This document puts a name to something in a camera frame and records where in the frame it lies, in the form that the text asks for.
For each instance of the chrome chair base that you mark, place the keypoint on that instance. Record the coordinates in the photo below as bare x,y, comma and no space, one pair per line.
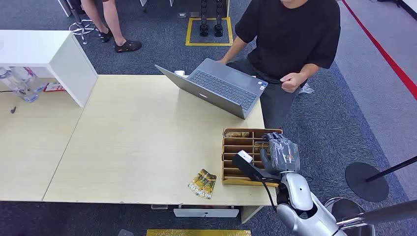
81,28

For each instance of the black stand pole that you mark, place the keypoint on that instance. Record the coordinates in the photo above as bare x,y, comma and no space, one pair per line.
394,168

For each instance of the standing person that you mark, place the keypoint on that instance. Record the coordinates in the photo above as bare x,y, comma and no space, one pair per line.
112,22

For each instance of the yellow green printed card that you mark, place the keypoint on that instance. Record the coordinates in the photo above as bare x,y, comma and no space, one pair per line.
208,177
199,189

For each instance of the small white object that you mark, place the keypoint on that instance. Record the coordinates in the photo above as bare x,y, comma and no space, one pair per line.
179,73

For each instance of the white under-desk tray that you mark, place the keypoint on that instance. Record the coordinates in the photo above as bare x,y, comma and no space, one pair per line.
205,213

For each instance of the yellow floor mat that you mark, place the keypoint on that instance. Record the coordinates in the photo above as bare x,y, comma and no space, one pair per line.
198,233

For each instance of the white desk shelf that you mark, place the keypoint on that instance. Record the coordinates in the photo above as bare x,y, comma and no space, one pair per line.
68,62

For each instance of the seated person's left hand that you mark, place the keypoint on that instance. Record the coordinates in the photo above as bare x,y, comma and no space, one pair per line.
291,82

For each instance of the red and white small box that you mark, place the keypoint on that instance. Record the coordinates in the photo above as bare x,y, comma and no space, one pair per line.
53,87

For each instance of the seated person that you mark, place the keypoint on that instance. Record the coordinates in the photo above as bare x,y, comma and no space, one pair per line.
290,39

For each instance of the grey metal pole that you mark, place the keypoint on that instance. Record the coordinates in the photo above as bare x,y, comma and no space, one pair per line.
384,213

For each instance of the clear plastic bag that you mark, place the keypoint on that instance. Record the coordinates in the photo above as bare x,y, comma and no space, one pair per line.
306,88

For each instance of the brown card in organizer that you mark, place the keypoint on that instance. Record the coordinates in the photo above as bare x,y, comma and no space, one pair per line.
260,146
236,134

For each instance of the black round stand base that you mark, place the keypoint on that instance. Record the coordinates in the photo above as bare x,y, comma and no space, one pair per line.
365,189

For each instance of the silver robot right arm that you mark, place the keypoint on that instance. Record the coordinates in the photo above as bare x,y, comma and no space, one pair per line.
298,193

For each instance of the small black object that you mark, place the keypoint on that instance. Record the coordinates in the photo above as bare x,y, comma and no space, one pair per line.
13,110

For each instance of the wooden slotted organizer box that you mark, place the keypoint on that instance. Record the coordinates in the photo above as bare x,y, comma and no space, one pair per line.
238,146

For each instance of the yellow floor tape square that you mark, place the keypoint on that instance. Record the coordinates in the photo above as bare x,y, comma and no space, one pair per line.
188,31

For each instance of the grey open laptop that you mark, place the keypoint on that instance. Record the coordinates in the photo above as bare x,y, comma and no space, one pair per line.
224,88

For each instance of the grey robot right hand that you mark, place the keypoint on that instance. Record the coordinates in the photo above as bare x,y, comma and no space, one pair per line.
286,156

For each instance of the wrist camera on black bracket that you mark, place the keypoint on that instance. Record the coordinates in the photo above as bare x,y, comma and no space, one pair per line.
245,163

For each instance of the black humanoid robot legs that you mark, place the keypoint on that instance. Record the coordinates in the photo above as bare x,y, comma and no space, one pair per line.
211,29

